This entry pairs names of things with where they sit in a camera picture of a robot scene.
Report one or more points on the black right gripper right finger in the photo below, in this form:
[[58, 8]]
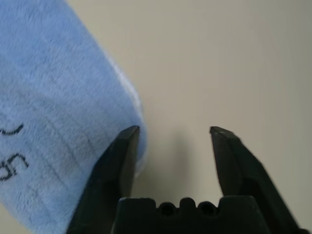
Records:
[[243, 170]]

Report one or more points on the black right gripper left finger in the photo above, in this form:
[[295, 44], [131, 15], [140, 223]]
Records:
[[109, 180]]

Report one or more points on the light blue towel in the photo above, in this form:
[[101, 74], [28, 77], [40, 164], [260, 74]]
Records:
[[48, 97]]

